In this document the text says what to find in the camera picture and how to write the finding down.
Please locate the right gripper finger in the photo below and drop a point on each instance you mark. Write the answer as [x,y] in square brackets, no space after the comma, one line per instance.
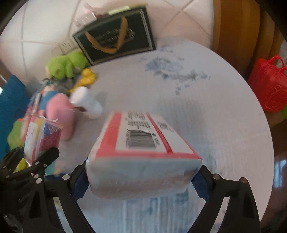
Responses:
[41,214]
[241,214]

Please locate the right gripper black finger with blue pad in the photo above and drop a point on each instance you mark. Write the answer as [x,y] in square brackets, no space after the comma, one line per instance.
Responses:
[37,169]

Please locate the pink Kotex pad package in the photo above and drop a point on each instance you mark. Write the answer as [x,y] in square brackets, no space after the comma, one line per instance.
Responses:
[41,136]

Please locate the red white tissue pack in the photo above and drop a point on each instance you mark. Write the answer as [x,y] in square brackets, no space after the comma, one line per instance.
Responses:
[139,155]

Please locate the green cloth toy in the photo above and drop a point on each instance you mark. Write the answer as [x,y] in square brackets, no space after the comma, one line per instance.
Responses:
[14,138]

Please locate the pink pig plush toy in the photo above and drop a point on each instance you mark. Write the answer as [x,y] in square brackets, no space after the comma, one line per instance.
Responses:
[60,110]

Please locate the white plastic bottle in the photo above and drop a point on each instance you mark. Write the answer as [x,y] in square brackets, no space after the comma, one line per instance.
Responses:
[82,98]

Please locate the green hooded plush doll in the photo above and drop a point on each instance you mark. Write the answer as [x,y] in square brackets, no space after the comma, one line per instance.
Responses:
[64,66]

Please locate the yellow duck toy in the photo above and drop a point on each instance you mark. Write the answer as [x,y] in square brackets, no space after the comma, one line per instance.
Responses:
[88,78]

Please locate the red plastic basket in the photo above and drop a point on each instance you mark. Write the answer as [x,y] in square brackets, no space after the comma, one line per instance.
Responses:
[268,82]

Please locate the red white tissue box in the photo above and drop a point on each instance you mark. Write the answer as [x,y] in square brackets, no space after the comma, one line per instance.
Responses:
[87,14]

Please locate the black gift box gold pattern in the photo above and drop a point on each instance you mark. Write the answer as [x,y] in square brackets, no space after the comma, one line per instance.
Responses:
[113,36]

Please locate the white wall socket panel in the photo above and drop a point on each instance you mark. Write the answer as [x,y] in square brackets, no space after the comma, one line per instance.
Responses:
[64,47]

